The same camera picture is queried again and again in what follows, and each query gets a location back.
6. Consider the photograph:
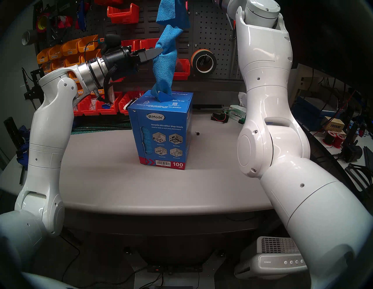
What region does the dark pegboard wall panel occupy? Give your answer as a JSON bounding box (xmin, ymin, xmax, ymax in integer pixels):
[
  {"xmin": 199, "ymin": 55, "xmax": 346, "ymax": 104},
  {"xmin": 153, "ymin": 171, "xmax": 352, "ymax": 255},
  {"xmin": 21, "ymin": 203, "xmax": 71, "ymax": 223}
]
[{"xmin": 33, "ymin": 0, "xmax": 248, "ymax": 106}]

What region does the black metal stand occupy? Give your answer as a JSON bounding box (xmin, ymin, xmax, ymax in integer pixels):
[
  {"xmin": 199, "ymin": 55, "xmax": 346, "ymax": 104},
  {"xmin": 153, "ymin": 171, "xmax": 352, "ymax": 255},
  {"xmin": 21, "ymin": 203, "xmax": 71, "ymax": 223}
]
[{"xmin": 22, "ymin": 67, "xmax": 48, "ymax": 102}]

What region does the grey duct tape roll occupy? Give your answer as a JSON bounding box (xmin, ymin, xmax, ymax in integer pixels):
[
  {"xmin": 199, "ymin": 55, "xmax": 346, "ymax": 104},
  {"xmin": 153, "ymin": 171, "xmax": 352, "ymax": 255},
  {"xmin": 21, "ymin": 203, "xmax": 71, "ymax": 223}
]
[{"xmin": 22, "ymin": 29, "xmax": 39, "ymax": 46}]

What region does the black power adapter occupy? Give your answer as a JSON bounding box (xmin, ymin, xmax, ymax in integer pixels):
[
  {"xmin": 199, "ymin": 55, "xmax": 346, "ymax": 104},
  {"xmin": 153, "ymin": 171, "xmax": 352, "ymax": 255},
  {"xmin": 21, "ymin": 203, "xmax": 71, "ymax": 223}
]
[{"xmin": 340, "ymin": 139, "xmax": 364, "ymax": 163}]

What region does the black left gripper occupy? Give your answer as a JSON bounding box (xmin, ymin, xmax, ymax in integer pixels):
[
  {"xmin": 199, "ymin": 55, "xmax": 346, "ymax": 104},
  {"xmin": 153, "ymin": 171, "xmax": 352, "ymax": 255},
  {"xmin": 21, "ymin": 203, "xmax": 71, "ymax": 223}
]
[{"xmin": 103, "ymin": 46, "xmax": 163, "ymax": 82}]

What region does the black power strip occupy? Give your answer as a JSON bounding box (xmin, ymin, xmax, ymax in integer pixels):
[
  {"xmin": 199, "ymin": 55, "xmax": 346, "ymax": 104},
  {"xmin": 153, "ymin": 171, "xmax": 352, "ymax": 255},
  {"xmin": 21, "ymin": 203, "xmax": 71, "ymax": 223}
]
[{"xmin": 147, "ymin": 263, "xmax": 203, "ymax": 275}]

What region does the orange bin labelled M4-6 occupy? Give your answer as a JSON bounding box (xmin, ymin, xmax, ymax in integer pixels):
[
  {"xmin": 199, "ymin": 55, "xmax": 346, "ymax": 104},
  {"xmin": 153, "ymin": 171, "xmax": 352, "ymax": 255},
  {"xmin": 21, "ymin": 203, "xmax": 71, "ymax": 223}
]
[{"xmin": 65, "ymin": 54, "xmax": 84, "ymax": 66}]

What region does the black monitor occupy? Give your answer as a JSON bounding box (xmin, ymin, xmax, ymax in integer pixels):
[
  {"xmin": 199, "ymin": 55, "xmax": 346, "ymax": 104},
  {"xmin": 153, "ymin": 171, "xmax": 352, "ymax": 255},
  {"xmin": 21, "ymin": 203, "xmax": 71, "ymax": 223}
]
[{"xmin": 287, "ymin": 0, "xmax": 373, "ymax": 98}]

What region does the green white tissue box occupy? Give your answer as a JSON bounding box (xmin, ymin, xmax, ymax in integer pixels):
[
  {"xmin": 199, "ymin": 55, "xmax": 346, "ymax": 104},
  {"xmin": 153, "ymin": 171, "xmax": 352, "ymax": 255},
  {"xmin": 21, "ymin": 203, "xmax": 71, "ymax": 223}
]
[{"xmin": 228, "ymin": 104, "xmax": 247, "ymax": 123}]

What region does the red yellow tape roll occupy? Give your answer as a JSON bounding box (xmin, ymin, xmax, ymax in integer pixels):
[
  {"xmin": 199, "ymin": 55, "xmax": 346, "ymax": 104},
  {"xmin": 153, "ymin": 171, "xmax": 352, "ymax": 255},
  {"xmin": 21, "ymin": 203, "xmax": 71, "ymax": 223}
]
[{"xmin": 35, "ymin": 13, "xmax": 52, "ymax": 33}]

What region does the orange bin labelled M3X6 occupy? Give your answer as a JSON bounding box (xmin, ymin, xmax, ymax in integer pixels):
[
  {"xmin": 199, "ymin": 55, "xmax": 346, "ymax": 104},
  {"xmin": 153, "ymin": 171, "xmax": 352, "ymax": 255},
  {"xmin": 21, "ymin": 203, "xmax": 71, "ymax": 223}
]
[{"xmin": 77, "ymin": 35, "xmax": 100, "ymax": 53}]

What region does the orange tape roll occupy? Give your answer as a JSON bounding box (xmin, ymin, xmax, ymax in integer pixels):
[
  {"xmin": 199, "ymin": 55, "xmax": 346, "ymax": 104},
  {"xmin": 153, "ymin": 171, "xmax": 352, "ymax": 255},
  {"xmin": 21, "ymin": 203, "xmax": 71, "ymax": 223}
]
[{"xmin": 191, "ymin": 48, "xmax": 214, "ymax": 69}]

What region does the black folded stand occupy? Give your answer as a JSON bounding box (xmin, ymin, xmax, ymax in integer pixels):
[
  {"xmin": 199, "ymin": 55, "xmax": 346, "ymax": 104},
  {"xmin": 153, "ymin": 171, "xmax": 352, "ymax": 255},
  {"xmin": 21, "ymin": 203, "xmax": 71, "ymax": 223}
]
[{"xmin": 345, "ymin": 163, "xmax": 373, "ymax": 194}]

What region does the white air purifier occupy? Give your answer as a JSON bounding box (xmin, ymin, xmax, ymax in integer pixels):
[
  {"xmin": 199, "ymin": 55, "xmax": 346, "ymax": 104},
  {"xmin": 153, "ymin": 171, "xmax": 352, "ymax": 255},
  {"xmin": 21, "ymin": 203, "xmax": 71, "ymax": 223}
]
[{"xmin": 234, "ymin": 237, "xmax": 309, "ymax": 281}]

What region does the blue black clamp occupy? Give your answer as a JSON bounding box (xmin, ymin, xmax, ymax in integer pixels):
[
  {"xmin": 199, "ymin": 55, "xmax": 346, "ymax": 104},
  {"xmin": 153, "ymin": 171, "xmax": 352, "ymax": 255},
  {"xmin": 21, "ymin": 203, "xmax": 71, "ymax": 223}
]
[
  {"xmin": 16, "ymin": 145, "xmax": 30, "ymax": 186},
  {"xmin": 17, "ymin": 125, "xmax": 31, "ymax": 144}
]

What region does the blue shop towel box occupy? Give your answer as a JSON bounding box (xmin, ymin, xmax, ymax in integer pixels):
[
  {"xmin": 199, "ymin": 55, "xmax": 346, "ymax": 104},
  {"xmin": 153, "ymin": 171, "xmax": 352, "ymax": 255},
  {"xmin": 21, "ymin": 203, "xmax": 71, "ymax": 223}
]
[{"xmin": 128, "ymin": 90, "xmax": 194, "ymax": 170}]

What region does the blue handled tool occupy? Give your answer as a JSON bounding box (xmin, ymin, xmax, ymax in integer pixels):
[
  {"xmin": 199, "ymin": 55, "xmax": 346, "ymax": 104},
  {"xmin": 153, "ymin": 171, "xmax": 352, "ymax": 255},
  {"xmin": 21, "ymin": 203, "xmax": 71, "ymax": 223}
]
[{"xmin": 76, "ymin": 0, "xmax": 87, "ymax": 32}]

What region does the large dark blue bin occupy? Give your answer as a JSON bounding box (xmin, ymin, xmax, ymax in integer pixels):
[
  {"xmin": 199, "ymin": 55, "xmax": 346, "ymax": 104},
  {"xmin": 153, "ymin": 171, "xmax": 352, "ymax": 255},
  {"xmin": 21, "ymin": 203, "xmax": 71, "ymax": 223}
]
[{"xmin": 291, "ymin": 96, "xmax": 339, "ymax": 132}]

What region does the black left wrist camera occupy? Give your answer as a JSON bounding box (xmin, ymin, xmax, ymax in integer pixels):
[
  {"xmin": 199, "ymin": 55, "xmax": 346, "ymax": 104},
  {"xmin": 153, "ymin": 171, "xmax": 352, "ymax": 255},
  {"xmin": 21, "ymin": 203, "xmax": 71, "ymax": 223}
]
[{"xmin": 98, "ymin": 34, "xmax": 122, "ymax": 50}]

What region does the black tape roll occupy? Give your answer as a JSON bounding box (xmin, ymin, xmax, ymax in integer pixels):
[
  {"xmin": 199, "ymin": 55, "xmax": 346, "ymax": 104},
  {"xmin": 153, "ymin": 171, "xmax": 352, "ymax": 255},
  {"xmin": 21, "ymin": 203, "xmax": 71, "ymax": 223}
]
[{"xmin": 195, "ymin": 52, "xmax": 217, "ymax": 75}]

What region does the black battery holder red wire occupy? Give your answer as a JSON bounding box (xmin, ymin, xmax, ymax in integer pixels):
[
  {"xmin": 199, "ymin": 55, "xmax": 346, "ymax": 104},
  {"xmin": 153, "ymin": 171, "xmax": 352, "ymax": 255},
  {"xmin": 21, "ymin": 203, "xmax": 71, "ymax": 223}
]
[{"xmin": 210, "ymin": 112, "xmax": 230, "ymax": 123}]

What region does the small cardboard box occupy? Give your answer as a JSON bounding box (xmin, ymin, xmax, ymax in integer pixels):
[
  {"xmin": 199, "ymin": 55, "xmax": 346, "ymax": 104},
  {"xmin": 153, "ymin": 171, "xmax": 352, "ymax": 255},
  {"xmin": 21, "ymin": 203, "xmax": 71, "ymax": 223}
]
[{"xmin": 323, "ymin": 116, "xmax": 346, "ymax": 133}]

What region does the black upright post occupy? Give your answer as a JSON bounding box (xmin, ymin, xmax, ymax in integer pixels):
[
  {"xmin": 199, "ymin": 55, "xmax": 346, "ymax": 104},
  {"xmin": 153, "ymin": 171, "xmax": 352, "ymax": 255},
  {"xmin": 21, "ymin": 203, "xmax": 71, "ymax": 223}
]
[{"xmin": 3, "ymin": 117, "xmax": 18, "ymax": 148}]

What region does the orange bin labelled M3-4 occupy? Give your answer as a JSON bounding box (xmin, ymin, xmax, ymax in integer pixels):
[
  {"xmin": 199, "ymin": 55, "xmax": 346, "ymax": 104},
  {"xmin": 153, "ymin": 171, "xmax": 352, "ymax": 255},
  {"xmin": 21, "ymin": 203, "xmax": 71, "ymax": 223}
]
[{"xmin": 84, "ymin": 49, "xmax": 102, "ymax": 61}]

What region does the blue microfiber shop towel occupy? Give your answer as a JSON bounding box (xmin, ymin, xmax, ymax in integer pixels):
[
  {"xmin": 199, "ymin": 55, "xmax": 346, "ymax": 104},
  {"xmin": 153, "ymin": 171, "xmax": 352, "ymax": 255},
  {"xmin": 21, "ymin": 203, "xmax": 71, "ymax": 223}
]
[
  {"xmin": 149, "ymin": 25, "xmax": 179, "ymax": 103},
  {"xmin": 156, "ymin": 0, "xmax": 190, "ymax": 30}
]

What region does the green cutting mat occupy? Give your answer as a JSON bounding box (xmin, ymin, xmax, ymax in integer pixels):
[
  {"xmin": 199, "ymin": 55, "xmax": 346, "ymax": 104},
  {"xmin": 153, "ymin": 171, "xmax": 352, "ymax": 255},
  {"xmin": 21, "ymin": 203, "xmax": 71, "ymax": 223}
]
[{"xmin": 71, "ymin": 122, "xmax": 131, "ymax": 135}]

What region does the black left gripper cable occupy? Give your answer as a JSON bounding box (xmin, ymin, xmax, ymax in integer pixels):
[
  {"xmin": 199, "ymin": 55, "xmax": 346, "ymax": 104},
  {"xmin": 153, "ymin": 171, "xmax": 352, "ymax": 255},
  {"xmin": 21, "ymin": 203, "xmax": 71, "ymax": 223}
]
[{"xmin": 98, "ymin": 66, "xmax": 117, "ymax": 103}]

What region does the orange bin labelled M3X14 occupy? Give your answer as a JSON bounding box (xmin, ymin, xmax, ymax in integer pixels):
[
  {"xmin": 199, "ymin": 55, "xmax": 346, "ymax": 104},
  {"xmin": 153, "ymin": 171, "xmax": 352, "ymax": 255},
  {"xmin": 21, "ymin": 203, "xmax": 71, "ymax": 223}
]
[{"xmin": 36, "ymin": 48, "xmax": 50, "ymax": 65}]

